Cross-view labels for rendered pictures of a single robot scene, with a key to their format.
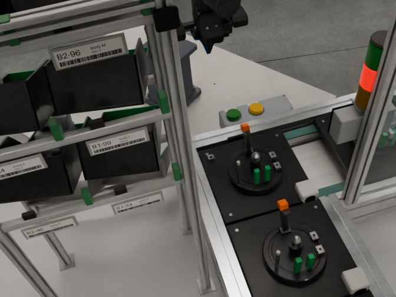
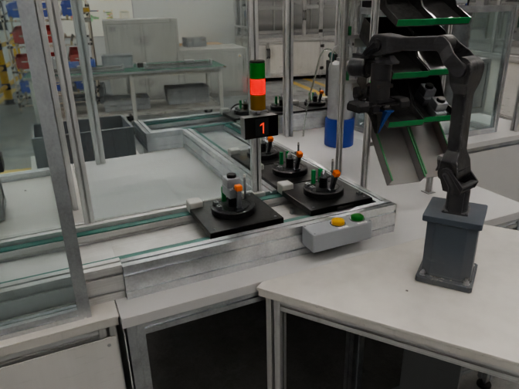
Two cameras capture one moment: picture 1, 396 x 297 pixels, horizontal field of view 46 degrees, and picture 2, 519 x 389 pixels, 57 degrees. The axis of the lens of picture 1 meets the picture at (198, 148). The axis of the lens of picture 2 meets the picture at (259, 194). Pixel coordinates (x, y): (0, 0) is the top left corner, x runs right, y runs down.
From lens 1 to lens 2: 2.29 m
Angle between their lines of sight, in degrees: 107
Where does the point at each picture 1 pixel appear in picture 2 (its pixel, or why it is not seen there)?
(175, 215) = not seen: hidden behind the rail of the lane
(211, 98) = (400, 276)
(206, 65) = (435, 312)
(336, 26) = not seen: outside the picture
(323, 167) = not seen: hidden behind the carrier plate
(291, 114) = (303, 222)
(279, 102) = (317, 229)
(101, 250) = (412, 196)
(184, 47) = (434, 212)
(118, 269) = (393, 192)
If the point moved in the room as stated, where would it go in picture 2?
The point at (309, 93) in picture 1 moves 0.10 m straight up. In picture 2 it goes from (287, 287) to (287, 255)
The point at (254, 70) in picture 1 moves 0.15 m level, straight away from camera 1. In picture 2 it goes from (364, 309) to (381, 348)
